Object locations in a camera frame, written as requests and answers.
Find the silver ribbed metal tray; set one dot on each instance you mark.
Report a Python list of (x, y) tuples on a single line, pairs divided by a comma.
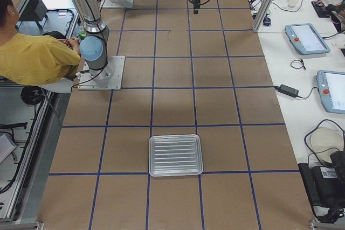
[(175, 155)]

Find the blue teach pendant upper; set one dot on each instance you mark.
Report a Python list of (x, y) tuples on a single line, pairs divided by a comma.
[(305, 39)]

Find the blue teach pendant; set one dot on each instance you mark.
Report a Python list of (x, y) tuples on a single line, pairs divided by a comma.
[(331, 90), (305, 39)]

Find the black power adapter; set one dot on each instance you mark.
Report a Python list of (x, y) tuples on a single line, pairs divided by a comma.
[(292, 92)]

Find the white chair seat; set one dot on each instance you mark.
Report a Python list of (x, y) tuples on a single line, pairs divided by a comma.
[(62, 86)]

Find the blue teach pendant lower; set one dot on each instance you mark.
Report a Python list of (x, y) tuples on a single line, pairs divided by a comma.
[(331, 90)]

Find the person in yellow shirt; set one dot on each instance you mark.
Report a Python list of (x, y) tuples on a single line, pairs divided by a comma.
[(34, 60)]

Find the black equipment box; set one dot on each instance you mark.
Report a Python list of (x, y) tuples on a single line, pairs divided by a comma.
[(324, 191)]

